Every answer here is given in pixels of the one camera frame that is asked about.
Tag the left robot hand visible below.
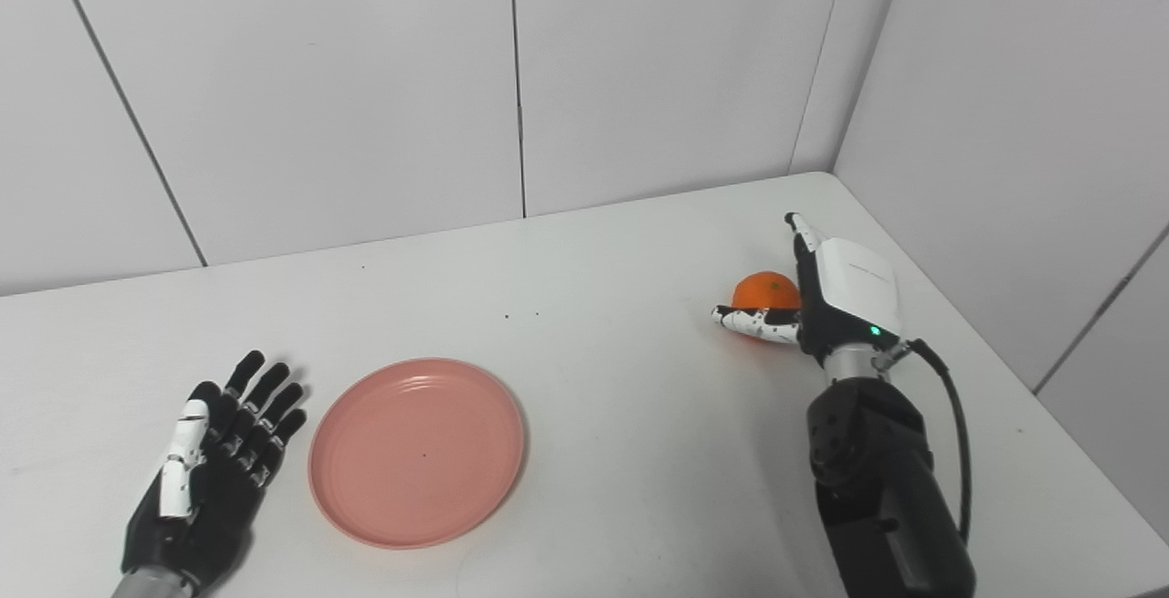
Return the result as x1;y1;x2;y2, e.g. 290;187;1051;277
121;350;309;595

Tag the orange fruit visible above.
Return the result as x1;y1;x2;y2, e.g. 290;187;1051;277
733;271;802;311

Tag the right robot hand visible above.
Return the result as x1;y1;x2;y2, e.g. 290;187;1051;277
711;212;903;363

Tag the pink plate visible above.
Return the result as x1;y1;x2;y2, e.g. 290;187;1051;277
308;358;528;551

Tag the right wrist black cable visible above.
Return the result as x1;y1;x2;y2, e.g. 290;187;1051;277
875;338;974;546

